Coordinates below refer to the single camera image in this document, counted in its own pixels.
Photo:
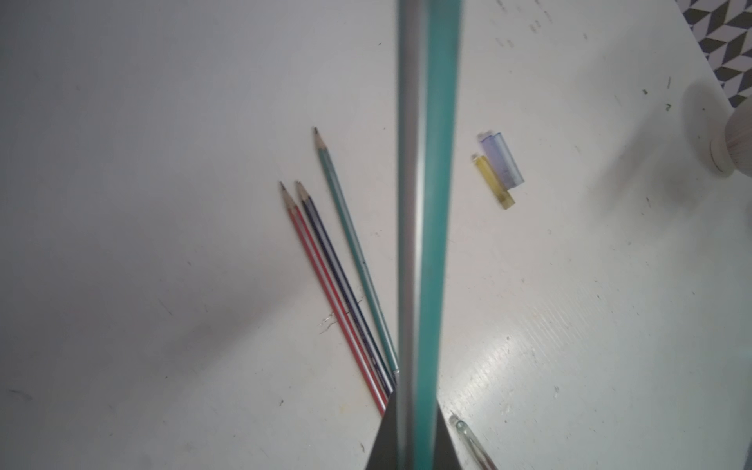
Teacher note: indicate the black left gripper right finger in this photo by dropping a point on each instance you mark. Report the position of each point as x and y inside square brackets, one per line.
[445, 457]

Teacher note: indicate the teal pencil clear cap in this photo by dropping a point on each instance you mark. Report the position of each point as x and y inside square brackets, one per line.
[429, 39]

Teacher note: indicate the yellow pencil cap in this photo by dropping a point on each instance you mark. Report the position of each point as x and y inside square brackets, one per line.
[499, 190]

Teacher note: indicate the blue pencil purple cap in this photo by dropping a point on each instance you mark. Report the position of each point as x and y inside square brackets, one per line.
[353, 308]

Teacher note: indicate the small jar black lid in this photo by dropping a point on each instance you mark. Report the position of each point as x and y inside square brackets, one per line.
[731, 150]

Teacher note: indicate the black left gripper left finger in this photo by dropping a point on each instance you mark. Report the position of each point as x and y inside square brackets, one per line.
[384, 453]

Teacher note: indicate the red pencil blue cap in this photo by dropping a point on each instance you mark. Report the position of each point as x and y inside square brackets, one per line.
[330, 291]

